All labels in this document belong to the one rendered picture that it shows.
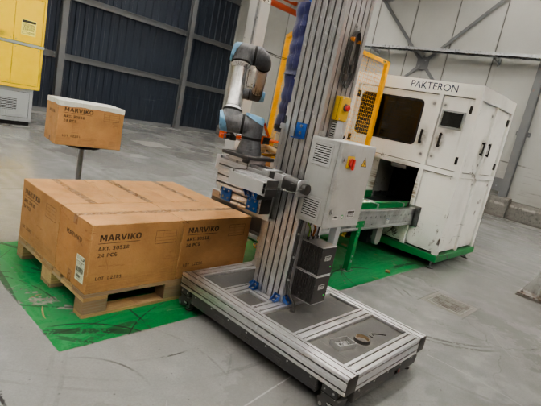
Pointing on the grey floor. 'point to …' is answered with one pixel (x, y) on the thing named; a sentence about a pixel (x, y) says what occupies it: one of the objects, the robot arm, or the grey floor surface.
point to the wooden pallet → (88, 303)
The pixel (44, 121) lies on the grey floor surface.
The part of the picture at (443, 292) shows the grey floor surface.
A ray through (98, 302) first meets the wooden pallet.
